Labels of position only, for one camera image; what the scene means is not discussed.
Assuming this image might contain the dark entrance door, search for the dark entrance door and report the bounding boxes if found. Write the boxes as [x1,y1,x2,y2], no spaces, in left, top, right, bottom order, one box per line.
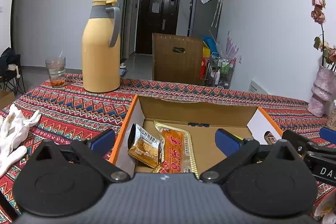
[135,0,180,55]

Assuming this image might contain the pink textured vase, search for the pink textured vase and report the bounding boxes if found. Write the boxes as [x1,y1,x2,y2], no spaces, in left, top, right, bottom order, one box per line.
[307,65,335,118]

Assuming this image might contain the orange gold snack bar packet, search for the orange gold snack bar packet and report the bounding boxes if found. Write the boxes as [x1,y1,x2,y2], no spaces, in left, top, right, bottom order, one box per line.
[152,121,199,178]

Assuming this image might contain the wire storage rack with bottles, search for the wire storage rack with bottles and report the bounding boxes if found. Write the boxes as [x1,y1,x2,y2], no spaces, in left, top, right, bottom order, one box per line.
[205,53,236,89]

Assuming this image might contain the drinking glass with straw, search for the drinking glass with straw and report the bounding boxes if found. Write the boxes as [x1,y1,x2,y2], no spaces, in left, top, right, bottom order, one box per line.
[45,51,66,88]

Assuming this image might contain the black chair with clothes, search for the black chair with clothes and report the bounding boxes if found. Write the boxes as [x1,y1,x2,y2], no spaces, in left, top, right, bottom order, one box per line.
[1,47,26,95]

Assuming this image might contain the wooden chair back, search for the wooden chair back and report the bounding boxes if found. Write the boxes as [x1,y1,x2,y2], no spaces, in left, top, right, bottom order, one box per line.
[152,33,205,85]

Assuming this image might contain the small cracker packet in box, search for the small cracker packet in box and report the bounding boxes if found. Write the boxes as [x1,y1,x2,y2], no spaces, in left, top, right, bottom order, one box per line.
[127,123,164,168]

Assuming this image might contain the dried pink roses bouquet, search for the dried pink roses bouquet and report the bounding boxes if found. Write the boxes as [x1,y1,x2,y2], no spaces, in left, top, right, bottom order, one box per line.
[310,0,335,72]

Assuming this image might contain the patterned red tablecloth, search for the patterned red tablecloth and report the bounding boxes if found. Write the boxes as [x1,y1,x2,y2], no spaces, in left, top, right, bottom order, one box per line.
[1,74,335,223]

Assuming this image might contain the orange cardboard pumpkin box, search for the orange cardboard pumpkin box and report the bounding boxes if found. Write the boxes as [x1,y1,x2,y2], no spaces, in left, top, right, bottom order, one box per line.
[109,95,282,176]

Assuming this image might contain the red gift box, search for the red gift box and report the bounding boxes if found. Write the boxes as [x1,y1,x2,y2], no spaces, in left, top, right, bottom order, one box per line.
[200,57,209,80]

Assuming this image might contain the white cloth gloves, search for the white cloth gloves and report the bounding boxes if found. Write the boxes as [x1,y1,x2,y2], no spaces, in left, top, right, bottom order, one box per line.
[0,104,41,176]

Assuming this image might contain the yellow thermos jug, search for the yellow thermos jug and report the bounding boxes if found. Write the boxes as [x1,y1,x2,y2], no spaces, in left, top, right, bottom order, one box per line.
[81,0,121,93]

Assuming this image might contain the grey refrigerator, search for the grey refrigerator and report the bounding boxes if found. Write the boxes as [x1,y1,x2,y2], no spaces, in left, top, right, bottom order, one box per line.
[187,0,221,39]

